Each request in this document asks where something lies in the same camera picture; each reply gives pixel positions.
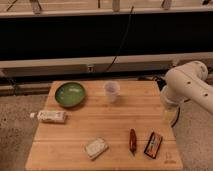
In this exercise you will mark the white sponge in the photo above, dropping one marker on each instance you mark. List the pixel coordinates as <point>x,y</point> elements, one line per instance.
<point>96,147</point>

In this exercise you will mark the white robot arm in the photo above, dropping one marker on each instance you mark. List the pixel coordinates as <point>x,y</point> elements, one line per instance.
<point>186,82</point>

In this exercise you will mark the white ceramic cup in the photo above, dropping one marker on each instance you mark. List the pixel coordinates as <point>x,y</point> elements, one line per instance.
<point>111,89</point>

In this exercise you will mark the green bowl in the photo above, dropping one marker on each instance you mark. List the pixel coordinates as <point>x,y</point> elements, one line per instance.
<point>70,94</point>

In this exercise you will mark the wooden board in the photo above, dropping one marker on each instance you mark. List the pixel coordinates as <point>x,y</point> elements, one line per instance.
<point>61,147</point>

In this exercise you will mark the red pocket knife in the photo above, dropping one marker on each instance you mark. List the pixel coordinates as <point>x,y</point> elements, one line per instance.
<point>132,141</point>

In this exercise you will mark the white tube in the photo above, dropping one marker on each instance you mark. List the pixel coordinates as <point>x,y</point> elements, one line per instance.
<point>50,116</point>

